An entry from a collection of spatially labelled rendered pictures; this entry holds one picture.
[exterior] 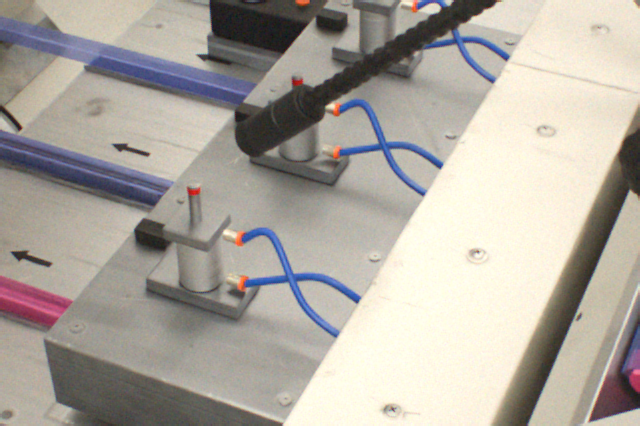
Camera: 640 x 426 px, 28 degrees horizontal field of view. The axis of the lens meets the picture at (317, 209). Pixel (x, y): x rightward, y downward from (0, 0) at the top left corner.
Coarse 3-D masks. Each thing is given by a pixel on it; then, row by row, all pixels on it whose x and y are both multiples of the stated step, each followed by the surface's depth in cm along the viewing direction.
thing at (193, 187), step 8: (192, 184) 59; (200, 184) 59; (192, 192) 59; (200, 192) 60; (192, 200) 60; (200, 200) 60; (192, 208) 60; (200, 208) 60; (192, 216) 60; (200, 216) 60
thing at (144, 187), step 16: (0, 144) 80; (16, 144) 80; (32, 144) 80; (48, 144) 80; (16, 160) 81; (32, 160) 80; (48, 160) 79; (64, 160) 79; (80, 160) 79; (96, 160) 79; (64, 176) 80; (80, 176) 79; (96, 176) 78; (112, 176) 78; (128, 176) 78; (144, 176) 78; (128, 192) 78; (144, 192) 77; (160, 192) 77
